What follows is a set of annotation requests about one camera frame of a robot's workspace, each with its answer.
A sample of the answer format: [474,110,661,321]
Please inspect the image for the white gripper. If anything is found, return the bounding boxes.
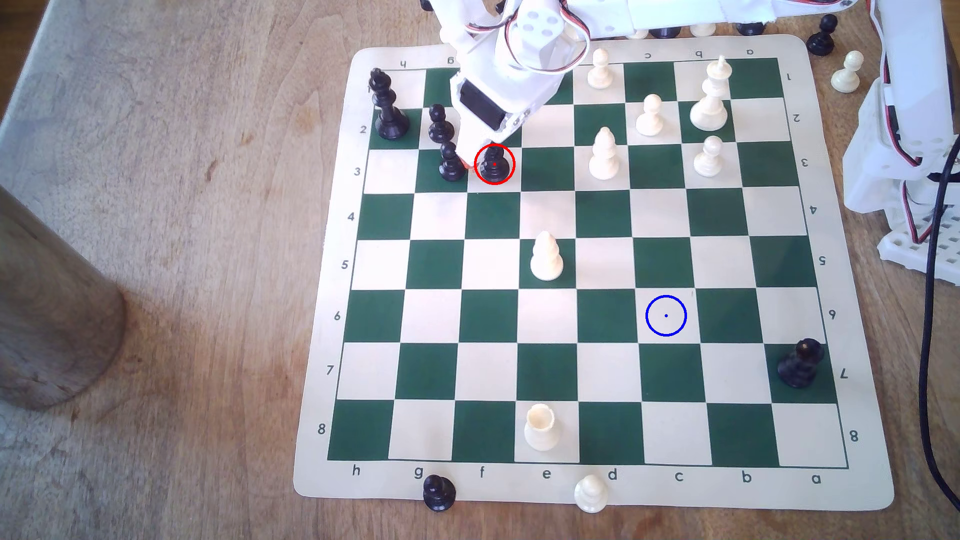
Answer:
[435,0,595,168]

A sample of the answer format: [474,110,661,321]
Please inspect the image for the black pawn chess piece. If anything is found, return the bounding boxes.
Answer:
[438,141,467,183]
[479,144,512,184]
[421,474,458,514]
[805,14,840,57]
[427,104,456,145]

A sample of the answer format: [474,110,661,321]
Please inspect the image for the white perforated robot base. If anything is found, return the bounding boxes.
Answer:
[876,206,960,287]

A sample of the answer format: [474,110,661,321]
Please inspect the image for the black king chess piece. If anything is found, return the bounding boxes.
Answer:
[370,67,412,141]

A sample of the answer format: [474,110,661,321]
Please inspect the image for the white bishop chess piece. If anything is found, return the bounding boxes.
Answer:
[529,231,566,283]
[587,126,623,182]

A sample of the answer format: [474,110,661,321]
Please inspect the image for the green and white chess mat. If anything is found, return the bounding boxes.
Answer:
[292,33,896,513]

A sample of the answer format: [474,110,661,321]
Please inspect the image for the white queen chess piece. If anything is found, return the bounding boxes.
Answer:
[689,54,733,133]

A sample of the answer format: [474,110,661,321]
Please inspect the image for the white rook chess piece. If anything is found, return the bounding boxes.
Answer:
[523,402,563,453]

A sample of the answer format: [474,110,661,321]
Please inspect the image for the black knight chess piece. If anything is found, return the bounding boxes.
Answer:
[776,338,825,390]

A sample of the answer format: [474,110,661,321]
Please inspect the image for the red black white servo wires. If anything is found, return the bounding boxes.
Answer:
[902,182,948,247]
[465,0,595,76]

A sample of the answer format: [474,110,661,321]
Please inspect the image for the black camera cable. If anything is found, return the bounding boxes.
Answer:
[918,133,960,516]

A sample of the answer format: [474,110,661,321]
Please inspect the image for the round wooden post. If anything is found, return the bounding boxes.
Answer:
[0,183,128,412]

